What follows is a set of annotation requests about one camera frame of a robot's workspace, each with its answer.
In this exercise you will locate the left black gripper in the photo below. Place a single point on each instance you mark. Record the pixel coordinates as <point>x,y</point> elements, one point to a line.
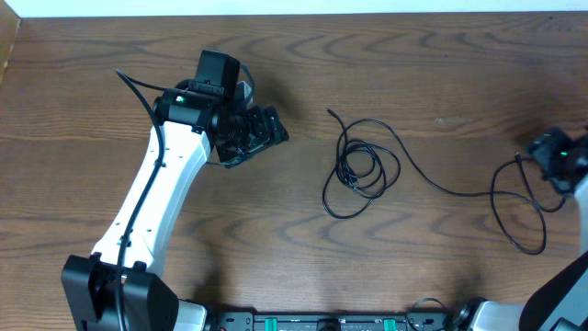
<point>272,132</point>

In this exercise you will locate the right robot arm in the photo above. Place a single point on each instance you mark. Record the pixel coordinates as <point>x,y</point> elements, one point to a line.
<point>560,301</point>

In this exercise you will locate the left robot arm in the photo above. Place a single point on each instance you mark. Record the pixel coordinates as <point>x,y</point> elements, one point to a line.
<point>119,286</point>

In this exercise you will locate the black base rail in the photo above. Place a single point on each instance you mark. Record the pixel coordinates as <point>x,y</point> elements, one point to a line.
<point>427,314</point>

